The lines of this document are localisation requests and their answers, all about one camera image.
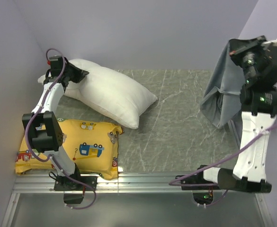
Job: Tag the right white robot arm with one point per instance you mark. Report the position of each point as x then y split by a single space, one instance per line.
258 98

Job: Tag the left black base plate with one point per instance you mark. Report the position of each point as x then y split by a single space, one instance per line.
63 184

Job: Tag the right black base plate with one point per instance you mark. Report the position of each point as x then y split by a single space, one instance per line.
197 181

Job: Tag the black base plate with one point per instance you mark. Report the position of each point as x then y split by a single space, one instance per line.
197 181
63 184

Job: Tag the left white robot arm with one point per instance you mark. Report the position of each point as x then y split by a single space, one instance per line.
43 134

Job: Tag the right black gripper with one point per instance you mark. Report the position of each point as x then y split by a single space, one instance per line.
237 47

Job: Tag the white pillow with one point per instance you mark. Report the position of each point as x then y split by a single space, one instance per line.
111 93

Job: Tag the grey pillowcase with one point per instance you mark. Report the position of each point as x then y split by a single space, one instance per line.
221 101

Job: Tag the yellow cartoon print pillow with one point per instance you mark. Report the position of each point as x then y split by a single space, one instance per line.
92 146

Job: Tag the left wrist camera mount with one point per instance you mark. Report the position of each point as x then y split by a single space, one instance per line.
55 60

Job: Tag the aluminium mounting rail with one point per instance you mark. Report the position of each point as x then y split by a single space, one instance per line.
149 158

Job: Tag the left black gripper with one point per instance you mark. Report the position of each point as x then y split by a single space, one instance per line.
80 74

